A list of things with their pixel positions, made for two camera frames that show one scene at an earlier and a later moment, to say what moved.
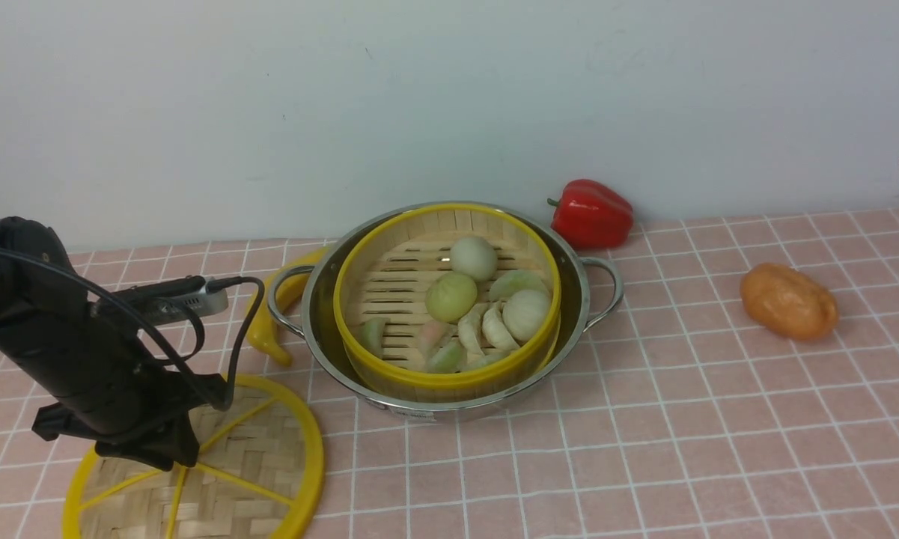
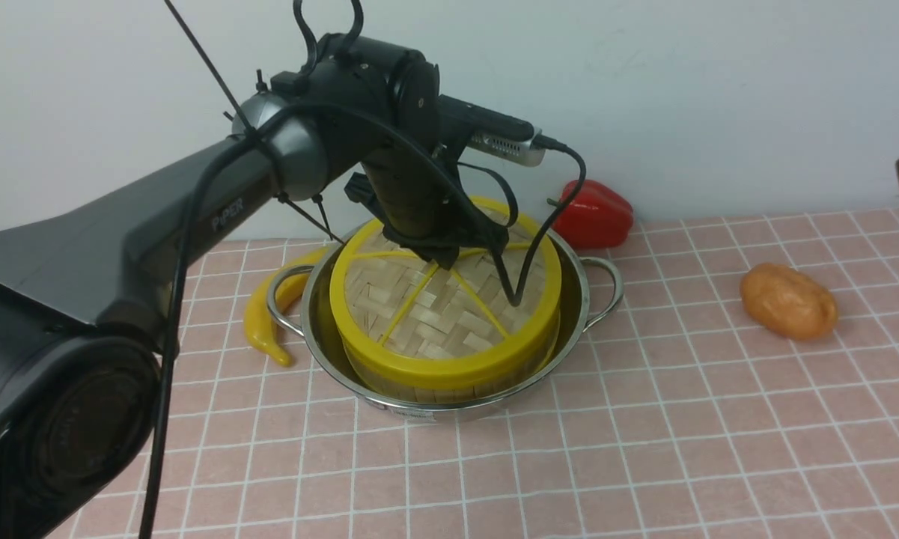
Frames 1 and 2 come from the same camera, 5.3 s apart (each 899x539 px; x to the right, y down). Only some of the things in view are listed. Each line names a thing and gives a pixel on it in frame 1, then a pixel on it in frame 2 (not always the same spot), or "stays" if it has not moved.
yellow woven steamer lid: [258, 471] -> [397, 311]
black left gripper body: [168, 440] -> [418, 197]
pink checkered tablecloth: [858, 400] stays
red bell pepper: [589, 215] stays
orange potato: [788, 302] stays
